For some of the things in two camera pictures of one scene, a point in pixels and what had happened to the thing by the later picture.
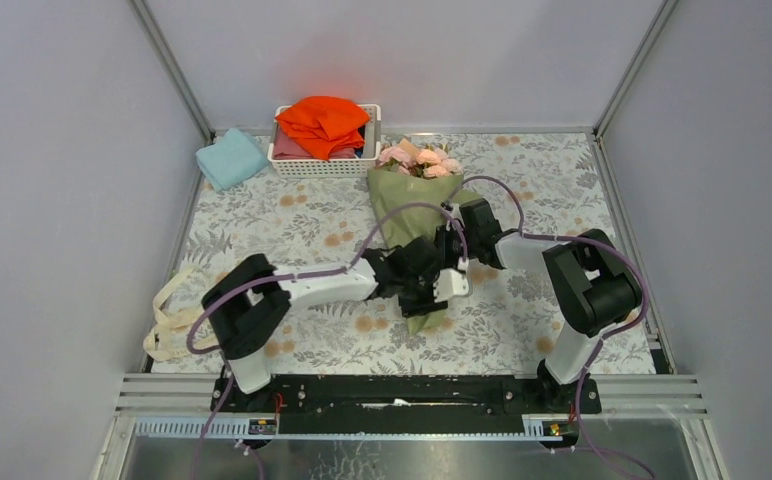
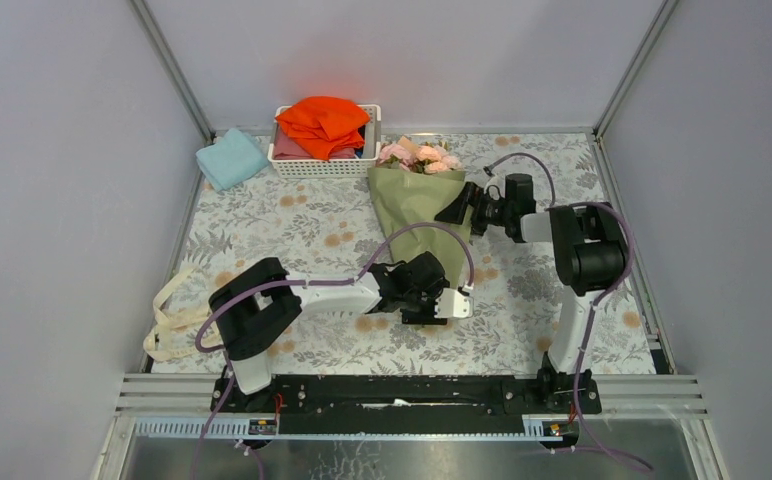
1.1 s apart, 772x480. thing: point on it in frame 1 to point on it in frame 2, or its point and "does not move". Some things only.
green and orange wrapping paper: [411, 208] does not move
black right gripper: [448, 240] to [477, 207]
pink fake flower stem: [407, 169] does not move
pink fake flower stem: [395, 152] does not move
